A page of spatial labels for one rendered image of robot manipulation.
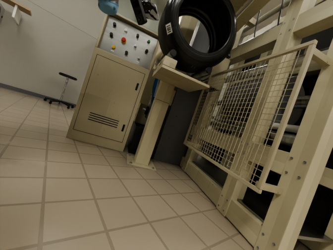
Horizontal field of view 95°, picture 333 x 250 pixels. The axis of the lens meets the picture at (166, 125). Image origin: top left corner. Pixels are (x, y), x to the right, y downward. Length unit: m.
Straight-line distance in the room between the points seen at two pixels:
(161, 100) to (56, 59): 3.52
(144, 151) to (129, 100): 0.54
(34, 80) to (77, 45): 1.24
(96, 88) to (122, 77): 0.27
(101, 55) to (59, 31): 3.05
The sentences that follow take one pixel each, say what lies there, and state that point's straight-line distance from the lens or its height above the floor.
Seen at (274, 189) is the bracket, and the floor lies 0.33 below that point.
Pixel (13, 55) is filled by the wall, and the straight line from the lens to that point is 4.62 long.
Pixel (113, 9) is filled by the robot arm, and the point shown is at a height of 0.82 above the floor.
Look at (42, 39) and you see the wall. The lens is 4.64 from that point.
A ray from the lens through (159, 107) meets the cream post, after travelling 1.40.
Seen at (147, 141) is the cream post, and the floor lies 0.23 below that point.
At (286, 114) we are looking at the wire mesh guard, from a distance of 0.84.
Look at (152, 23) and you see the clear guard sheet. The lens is 1.87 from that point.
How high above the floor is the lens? 0.48
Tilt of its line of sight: 2 degrees down
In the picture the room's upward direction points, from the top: 19 degrees clockwise
